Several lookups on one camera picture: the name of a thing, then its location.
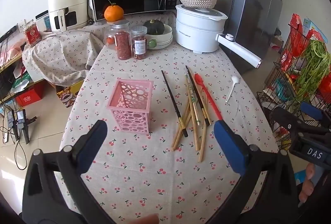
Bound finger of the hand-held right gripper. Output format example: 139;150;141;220
300;102;331;127
270;106;331;137

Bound cream air fryer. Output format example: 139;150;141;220
47;0;90;33

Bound coffee print box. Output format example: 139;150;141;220
56;86;78;109

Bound white electric cooking pot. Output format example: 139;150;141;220
175;4;262;69

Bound pale patterned chopstick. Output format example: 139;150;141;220
185;75;201;125

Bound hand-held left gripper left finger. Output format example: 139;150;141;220
22;119;117;224

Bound clear jar with lid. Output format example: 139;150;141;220
103;20;130;48

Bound black wire rack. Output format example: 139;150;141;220
257;17;331;153

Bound wooden chopstick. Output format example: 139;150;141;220
171;100;190;151
175;109;193;150
188;90;200;151
198;110;208;163

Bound orange with stem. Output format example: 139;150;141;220
104;0;125;22

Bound red plastic spoon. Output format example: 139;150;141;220
194;73;223;122

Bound cherry print tablecloth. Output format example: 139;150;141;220
59;11;280;224

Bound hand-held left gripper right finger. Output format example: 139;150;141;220
207;120;303;224

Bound black stands with white blocks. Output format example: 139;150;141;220
6;109;37;145

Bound labelled jar of dried fruit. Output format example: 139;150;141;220
130;25;148;60

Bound jar of red goji berries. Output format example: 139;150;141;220
113;25;132;61

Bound red snack bag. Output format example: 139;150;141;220
280;13;305;73
307;29;324;44

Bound red gift box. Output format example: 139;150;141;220
15;83;45;107

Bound green leafy vegetables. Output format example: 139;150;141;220
294;39;331;101

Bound grey refrigerator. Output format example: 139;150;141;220
222;0;288;75

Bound dark green pumpkin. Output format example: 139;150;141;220
143;19;165;36

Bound person's right hand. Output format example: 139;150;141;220
298;162;318;204

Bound black chopstick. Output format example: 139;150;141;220
162;70;188;137
185;66;210;126

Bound red labelled tin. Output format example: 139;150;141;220
22;21;42;48

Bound small print draped cloth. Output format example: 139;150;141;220
22;25;105;86

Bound person's left hand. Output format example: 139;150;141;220
138;213;160;224

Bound white plastic spoon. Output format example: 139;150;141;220
225;76;240;103

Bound pink perforated utensil holder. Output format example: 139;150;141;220
107;79;154;135

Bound cardboard box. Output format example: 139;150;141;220
270;35;285;54

